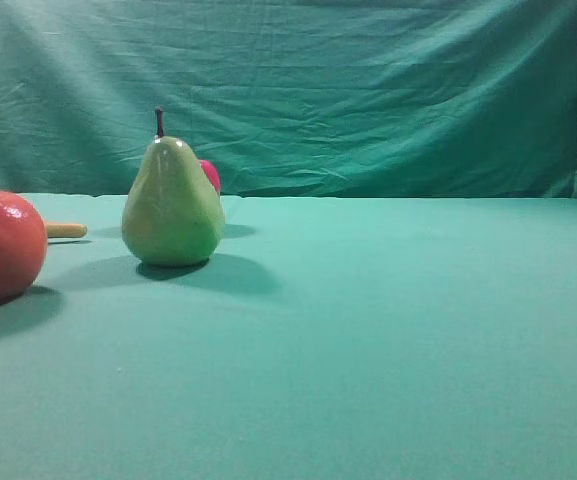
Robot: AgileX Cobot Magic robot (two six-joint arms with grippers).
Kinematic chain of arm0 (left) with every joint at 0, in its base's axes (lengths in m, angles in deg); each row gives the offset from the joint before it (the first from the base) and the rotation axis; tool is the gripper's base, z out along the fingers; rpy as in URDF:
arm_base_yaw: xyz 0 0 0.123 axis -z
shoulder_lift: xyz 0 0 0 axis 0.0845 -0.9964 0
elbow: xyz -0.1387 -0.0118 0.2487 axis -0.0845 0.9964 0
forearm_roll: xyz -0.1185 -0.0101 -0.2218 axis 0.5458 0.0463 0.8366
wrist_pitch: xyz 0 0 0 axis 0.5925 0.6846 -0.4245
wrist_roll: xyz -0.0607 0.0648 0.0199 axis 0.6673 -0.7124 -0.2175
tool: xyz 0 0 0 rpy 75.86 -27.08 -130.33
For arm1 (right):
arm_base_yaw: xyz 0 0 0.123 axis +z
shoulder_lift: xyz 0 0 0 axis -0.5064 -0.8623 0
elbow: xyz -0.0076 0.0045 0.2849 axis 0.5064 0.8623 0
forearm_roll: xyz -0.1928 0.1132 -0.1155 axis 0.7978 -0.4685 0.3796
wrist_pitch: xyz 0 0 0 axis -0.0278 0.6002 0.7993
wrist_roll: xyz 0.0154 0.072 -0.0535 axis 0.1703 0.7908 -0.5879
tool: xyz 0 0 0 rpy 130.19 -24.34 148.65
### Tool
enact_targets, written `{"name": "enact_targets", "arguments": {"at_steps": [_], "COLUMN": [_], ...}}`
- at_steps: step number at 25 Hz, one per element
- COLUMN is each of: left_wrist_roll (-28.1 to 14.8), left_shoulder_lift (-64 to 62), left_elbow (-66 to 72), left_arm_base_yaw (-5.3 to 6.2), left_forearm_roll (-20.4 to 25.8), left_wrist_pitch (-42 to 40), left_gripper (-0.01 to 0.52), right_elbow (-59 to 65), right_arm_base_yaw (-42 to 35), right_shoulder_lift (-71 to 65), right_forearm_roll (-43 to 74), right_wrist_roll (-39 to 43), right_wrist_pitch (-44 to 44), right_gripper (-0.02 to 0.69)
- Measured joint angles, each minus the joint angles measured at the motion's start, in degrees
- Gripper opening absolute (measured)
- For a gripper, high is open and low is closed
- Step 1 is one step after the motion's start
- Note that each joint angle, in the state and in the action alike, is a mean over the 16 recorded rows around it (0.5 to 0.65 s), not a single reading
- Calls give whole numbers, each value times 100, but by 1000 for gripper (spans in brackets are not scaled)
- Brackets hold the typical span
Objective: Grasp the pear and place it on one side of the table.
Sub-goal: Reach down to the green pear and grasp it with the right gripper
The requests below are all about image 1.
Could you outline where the green pear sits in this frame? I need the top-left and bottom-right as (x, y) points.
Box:
(121, 106), (225, 268)

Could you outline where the red apple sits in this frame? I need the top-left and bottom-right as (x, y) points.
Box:
(199, 159), (221, 194)

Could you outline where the green backdrop cloth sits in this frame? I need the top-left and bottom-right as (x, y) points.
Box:
(0, 1), (577, 198)

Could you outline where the yellow banana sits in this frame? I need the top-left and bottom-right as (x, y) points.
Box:
(45, 222), (88, 238)

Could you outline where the orange tangerine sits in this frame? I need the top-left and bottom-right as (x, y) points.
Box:
(0, 191), (47, 300)

